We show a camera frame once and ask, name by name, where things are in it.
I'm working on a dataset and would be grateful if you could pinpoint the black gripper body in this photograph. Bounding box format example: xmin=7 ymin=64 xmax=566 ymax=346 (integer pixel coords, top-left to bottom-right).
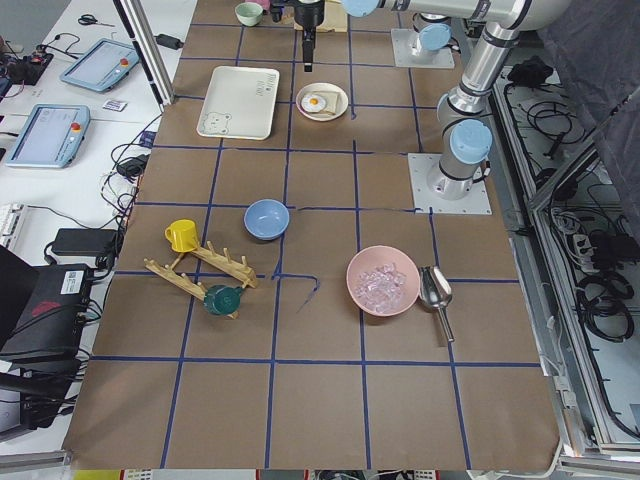
xmin=292 ymin=0 xmax=325 ymax=29

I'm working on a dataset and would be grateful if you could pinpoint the white round plate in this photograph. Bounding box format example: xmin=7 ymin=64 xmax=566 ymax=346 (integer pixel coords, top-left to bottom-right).
xmin=295 ymin=82 xmax=349 ymax=122

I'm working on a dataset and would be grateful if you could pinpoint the bottom bread slice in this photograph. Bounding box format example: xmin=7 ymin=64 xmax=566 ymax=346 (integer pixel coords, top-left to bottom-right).
xmin=308 ymin=91 xmax=340 ymax=118

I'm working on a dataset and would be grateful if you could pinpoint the wooden cutting board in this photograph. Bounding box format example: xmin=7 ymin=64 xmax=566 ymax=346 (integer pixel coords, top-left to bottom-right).
xmin=280 ymin=1 xmax=348 ymax=33

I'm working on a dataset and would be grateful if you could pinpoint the green bowl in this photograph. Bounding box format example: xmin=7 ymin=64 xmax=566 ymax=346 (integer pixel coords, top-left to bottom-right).
xmin=235 ymin=2 xmax=263 ymax=27

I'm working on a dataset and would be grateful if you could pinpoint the fried egg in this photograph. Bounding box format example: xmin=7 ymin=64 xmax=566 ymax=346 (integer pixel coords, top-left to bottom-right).
xmin=300 ymin=92 xmax=327 ymax=113

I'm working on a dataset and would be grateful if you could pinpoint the white bear tray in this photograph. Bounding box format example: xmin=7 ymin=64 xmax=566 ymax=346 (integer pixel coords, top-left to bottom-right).
xmin=196 ymin=66 xmax=280 ymax=140

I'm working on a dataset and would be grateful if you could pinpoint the black power adapter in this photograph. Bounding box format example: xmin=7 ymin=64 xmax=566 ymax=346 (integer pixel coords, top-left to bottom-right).
xmin=155 ymin=34 xmax=184 ymax=50

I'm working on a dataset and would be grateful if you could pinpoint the blue bowl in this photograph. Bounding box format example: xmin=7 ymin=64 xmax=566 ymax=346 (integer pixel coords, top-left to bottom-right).
xmin=244 ymin=199 xmax=290 ymax=241

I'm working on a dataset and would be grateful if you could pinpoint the far teach pendant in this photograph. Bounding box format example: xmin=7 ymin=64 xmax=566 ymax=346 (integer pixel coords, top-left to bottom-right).
xmin=60 ymin=38 xmax=139 ymax=92

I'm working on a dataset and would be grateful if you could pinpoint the teach pendant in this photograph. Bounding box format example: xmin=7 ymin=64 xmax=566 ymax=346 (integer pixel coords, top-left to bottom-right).
xmin=60 ymin=38 xmax=139 ymax=92
xmin=5 ymin=104 xmax=91 ymax=169

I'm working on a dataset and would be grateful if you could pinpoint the yellow mug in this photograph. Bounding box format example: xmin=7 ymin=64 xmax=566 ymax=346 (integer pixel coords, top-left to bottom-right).
xmin=164 ymin=219 xmax=200 ymax=253

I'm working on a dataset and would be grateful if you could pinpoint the wooden dish rack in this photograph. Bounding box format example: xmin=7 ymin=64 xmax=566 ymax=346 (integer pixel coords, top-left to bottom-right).
xmin=143 ymin=240 xmax=260 ymax=321

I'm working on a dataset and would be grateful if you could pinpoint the near teach pendant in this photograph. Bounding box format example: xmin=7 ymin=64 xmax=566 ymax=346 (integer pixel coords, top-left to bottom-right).
xmin=5 ymin=104 xmax=91 ymax=169

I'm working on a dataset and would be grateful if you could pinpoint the dark green mug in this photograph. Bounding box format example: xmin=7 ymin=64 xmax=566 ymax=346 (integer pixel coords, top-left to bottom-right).
xmin=203 ymin=285 xmax=244 ymax=318

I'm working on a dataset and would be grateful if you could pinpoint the metal scoop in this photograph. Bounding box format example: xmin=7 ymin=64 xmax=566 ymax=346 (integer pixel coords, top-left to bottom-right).
xmin=418 ymin=266 xmax=455 ymax=342

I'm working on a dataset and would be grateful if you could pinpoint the black computer box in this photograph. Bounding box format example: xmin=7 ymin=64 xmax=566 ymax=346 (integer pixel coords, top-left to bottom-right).
xmin=1 ymin=247 xmax=93 ymax=364

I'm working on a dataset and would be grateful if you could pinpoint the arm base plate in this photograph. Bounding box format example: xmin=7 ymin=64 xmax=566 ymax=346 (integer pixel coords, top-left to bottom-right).
xmin=391 ymin=24 xmax=455 ymax=69
xmin=407 ymin=153 xmax=492 ymax=215

